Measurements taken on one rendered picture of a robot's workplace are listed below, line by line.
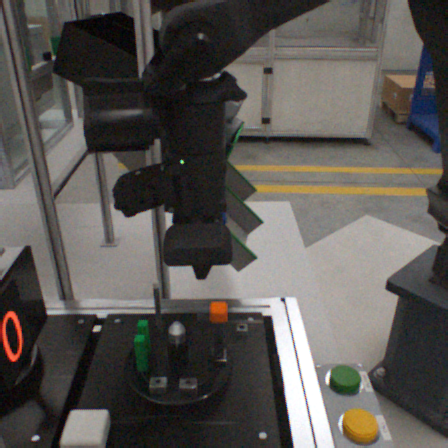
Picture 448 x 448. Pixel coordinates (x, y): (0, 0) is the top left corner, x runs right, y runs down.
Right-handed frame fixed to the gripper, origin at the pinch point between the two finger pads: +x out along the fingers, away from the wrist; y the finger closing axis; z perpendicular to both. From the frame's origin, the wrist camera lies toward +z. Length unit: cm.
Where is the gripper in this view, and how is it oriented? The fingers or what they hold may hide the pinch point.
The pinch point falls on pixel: (200, 252)
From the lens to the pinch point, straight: 50.2
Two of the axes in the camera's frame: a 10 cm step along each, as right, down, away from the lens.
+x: 0.0, 8.8, 4.8
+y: 0.4, 4.8, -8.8
